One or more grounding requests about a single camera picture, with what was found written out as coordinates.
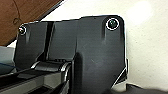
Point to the grey robot base frame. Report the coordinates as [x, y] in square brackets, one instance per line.
[20, 78]

